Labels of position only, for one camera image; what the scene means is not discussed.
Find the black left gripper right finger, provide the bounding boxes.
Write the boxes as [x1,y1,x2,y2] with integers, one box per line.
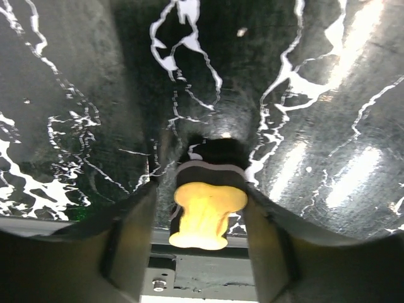
[244,186,403,302]

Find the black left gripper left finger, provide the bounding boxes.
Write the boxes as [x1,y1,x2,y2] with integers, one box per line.
[1,181,157,302]

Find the yellow foam whiteboard eraser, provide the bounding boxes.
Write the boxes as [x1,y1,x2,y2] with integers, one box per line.
[168,159,249,251]

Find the black marble pattern mat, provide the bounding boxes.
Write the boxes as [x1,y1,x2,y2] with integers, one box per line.
[1,1,403,239]

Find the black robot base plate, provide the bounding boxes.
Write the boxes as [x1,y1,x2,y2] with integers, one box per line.
[143,229,258,302]

